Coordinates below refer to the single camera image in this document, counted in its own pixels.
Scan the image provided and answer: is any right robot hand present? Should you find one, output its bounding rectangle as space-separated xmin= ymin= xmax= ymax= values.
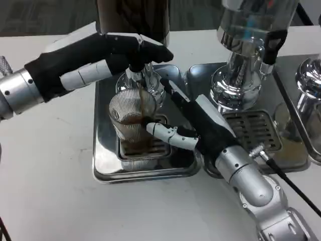
xmin=146 ymin=77 xmax=239 ymax=164

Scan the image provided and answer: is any dark drink dispenser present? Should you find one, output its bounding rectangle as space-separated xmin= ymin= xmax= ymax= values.
xmin=96 ymin=0 xmax=171 ymax=106

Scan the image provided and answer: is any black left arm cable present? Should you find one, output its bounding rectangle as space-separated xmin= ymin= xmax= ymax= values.
xmin=0 ymin=215 xmax=12 ymax=241

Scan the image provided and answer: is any braided cable sleeve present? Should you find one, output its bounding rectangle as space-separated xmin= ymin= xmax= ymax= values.
xmin=0 ymin=55 xmax=13 ymax=75

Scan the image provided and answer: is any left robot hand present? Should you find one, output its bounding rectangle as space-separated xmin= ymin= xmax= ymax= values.
xmin=24 ymin=32 xmax=174 ymax=102

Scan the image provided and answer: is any black frame bar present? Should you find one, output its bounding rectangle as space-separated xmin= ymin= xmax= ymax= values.
xmin=296 ymin=0 xmax=314 ymax=26

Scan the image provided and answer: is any steel drip tray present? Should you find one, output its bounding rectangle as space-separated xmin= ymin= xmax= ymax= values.
xmin=272 ymin=55 xmax=321 ymax=165
xmin=187 ymin=64 xmax=310 ymax=176
xmin=93 ymin=64 xmax=201 ymax=185

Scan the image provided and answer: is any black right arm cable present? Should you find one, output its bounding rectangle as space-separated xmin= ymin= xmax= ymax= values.
xmin=249 ymin=143 xmax=321 ymax=216

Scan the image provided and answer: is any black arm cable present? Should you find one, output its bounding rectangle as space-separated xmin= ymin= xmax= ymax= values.
xmin=0 ymin=215 xmax=12 ymax=241
xmin=249 ymin=143 xmax=321 ymax=216

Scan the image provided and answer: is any clear ribbed glass cup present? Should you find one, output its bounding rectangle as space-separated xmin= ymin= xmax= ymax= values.
xmin=108 ymin=90 xmax=161 ymax=154

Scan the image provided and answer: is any clear drink dispenser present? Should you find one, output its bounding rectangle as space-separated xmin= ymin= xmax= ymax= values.
xmin=210 ymin=0 xmax=298 ymax=111

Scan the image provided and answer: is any chrome dispenser stand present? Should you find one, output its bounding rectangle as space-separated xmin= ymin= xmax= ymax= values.
xmin=295 ymin=58 xmax=321 ymax=138

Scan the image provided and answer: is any black dispenser tap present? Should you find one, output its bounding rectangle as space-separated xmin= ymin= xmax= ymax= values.
xmin=263 ymin=30 xmax=288 ymax=65
xmin=129 ymin=61 xmax=146 ymax=73

